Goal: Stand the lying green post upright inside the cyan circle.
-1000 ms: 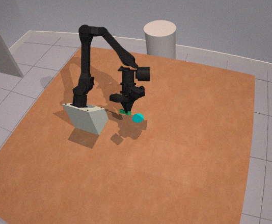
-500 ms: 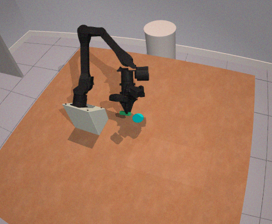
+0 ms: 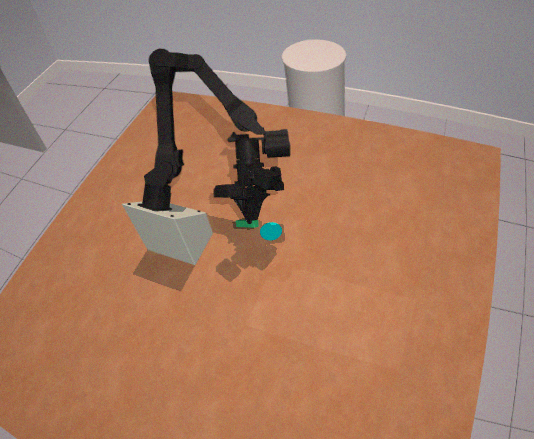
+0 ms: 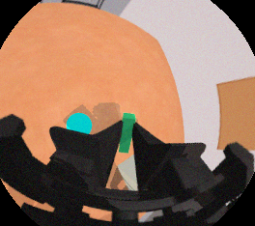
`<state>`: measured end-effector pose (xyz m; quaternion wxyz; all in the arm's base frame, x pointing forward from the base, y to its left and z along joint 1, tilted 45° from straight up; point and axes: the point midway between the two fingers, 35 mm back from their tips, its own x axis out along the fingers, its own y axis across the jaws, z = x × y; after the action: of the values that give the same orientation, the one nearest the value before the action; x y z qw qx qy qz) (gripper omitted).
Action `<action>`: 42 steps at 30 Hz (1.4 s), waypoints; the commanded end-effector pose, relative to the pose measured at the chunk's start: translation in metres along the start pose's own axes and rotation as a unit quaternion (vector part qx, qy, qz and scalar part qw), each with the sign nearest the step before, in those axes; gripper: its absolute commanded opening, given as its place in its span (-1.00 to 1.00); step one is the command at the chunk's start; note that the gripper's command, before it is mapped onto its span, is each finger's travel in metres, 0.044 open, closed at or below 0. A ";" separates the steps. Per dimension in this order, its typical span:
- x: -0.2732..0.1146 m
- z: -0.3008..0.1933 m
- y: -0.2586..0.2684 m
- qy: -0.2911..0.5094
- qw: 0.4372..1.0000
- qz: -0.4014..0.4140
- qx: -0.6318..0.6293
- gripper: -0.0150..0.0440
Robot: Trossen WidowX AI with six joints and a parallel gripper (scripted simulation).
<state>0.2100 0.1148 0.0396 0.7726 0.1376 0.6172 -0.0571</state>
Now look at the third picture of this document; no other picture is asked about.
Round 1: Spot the green rectangular block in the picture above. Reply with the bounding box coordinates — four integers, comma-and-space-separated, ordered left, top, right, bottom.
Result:
236, 220, 259, 228

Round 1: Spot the cyan circle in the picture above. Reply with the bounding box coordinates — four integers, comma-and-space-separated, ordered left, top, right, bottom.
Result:
260, 222, 282, 241

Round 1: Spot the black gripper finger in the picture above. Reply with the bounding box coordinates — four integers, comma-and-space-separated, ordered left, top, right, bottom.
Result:
251, 193, 271, 220
230, 196, 255, 224

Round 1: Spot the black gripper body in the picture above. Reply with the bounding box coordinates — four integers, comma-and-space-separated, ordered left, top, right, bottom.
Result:
213, 159, 284, 198

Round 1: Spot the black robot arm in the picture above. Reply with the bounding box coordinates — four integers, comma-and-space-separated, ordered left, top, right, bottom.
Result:
137, 48, 291, 211

